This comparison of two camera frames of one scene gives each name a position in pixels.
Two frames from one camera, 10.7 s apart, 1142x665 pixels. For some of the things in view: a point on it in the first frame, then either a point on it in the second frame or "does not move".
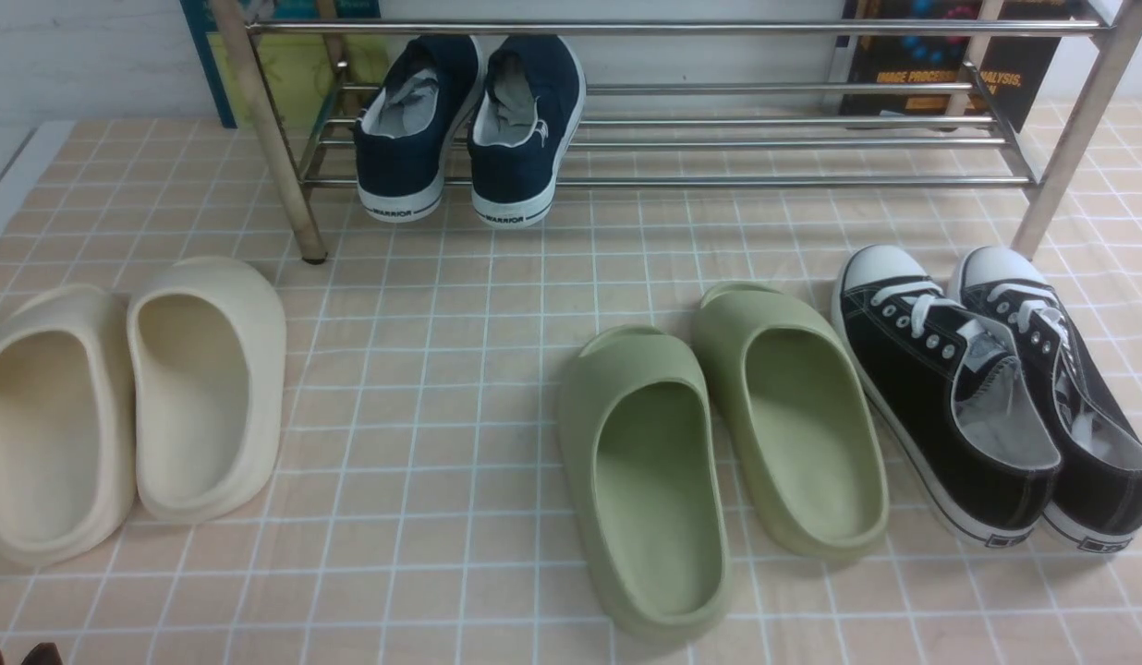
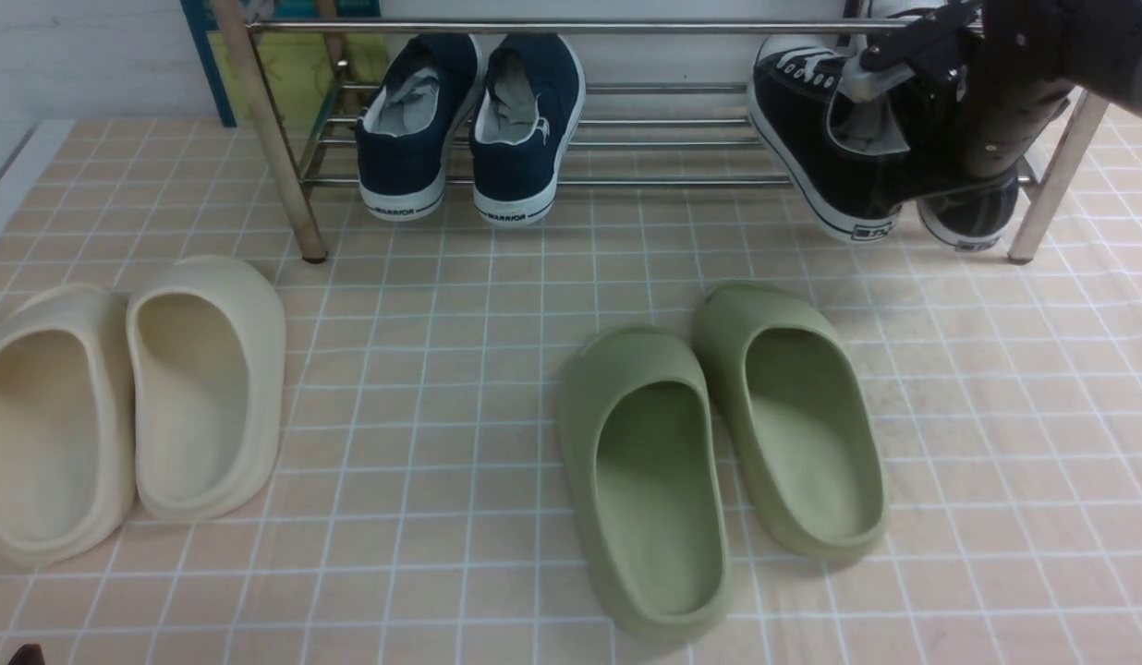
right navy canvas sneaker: (529, 105) does not move
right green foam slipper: (803, 427) does not move
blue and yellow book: (314, 80) does not move
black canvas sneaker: (1107, 489) → (970, 216)
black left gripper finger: (42, 653) → (28, 654)
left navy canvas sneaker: (402, 134) does not move
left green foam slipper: (644, 485) does not move
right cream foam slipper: (208, 346) does not move
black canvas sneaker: (956, 388) → (852, 158)
